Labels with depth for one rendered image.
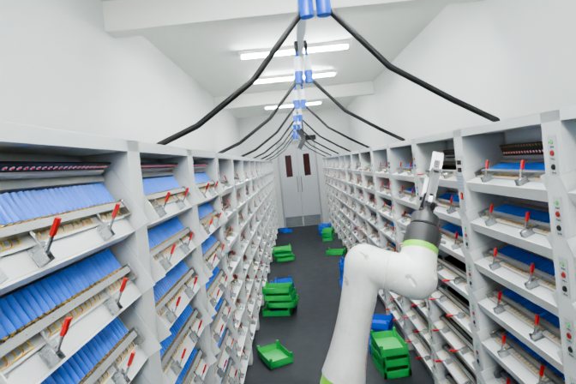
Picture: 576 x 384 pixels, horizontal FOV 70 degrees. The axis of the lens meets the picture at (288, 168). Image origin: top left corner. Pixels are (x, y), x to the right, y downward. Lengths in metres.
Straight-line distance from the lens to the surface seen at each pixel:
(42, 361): 0.95
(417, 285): 1.08
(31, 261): 0.90
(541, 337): 1.84
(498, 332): 2.25
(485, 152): 2.12
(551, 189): 1.52
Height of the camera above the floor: 1.60
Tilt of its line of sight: 1 degrees down
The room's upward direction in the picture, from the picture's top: 6 degrees counter-clockwise
